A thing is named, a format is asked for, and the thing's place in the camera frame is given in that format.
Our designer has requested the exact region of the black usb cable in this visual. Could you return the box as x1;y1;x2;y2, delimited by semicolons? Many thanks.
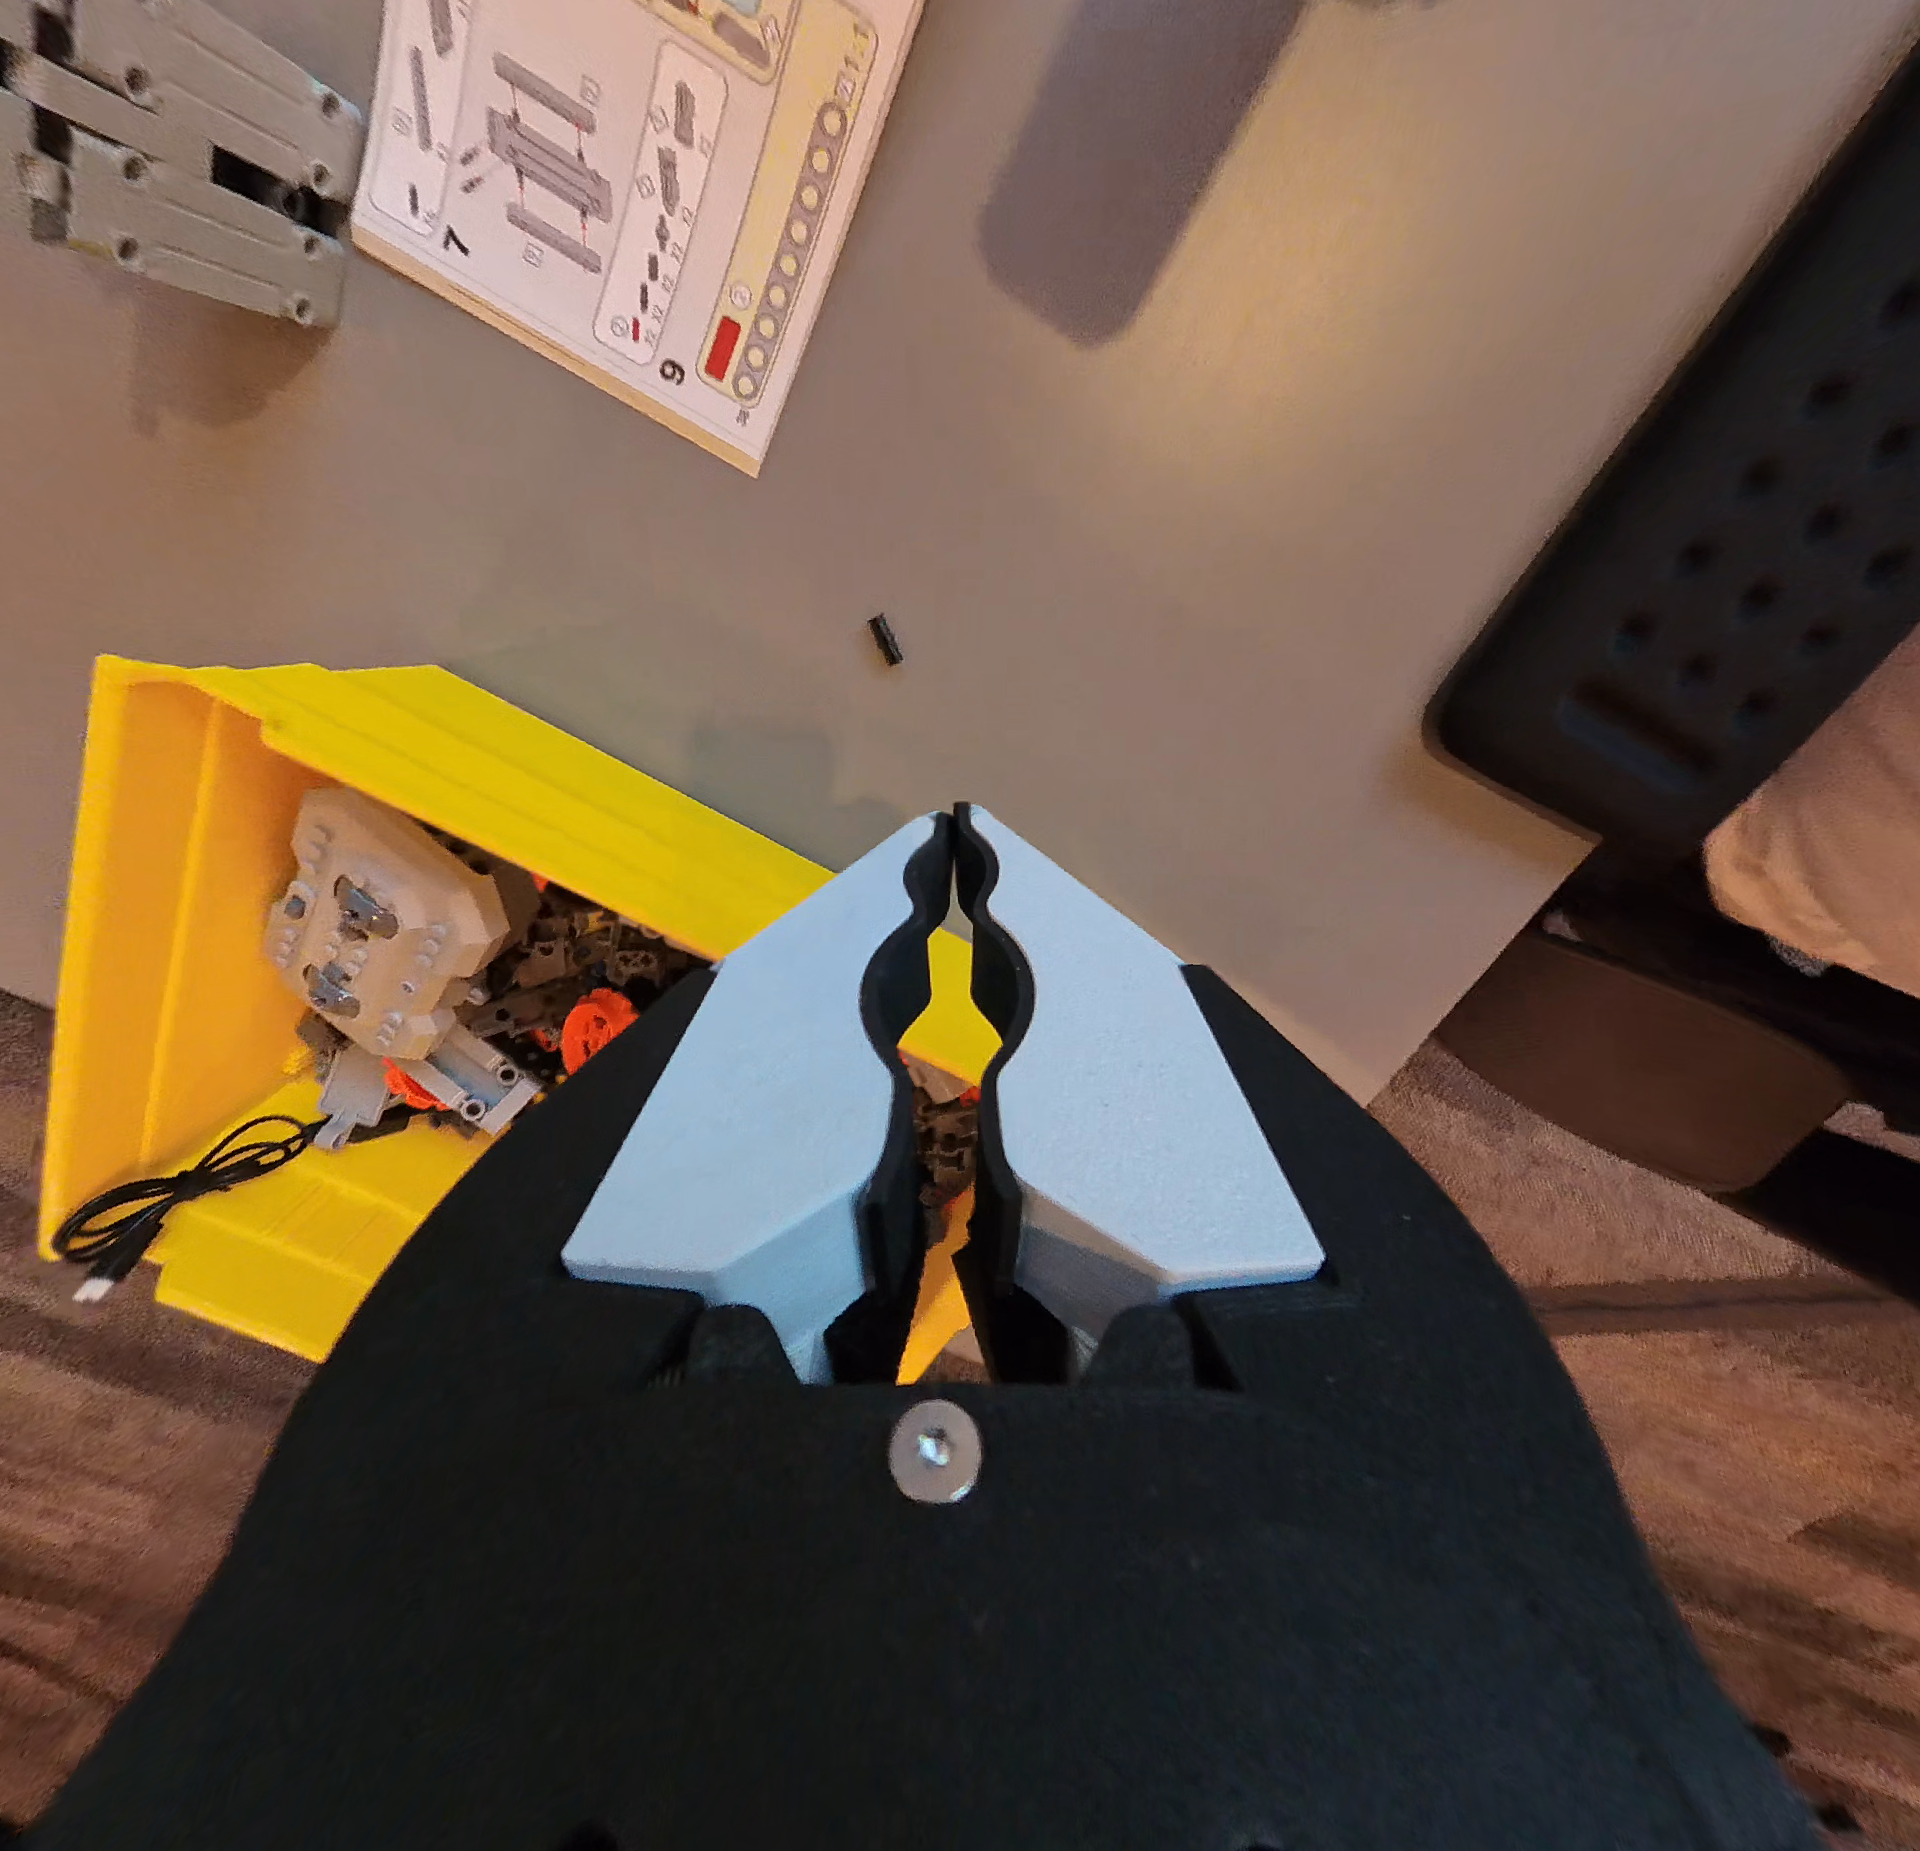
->
48;1113;335;1305

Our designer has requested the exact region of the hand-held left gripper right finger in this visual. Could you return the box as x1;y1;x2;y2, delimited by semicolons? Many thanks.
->
951;804;1329;1387

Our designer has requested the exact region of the pile of small brick parts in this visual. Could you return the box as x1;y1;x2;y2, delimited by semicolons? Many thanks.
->
299;830;708;1132

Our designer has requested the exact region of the orange wheel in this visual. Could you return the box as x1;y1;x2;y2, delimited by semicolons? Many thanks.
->
546;987;640;1064

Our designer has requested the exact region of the white hub brick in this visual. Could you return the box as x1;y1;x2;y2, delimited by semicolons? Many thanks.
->
263;788;512;1049

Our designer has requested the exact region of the yellow parts bin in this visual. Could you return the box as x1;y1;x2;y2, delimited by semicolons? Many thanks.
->
37;655;998;1363

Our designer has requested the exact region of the black perforated panel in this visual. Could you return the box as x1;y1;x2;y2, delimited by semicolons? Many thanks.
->
1421;44;1920;863

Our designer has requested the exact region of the grey brick model assembly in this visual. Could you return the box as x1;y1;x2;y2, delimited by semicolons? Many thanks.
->
0;0;366;331

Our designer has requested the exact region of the open instruction booklet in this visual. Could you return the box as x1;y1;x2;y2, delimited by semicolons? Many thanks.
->
352;0;950;475

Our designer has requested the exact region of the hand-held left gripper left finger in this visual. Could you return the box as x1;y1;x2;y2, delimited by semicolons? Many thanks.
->
562;809;960;1387

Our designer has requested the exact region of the grey motor brick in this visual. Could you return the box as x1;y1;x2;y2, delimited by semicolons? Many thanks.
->
314;1034;543;1147

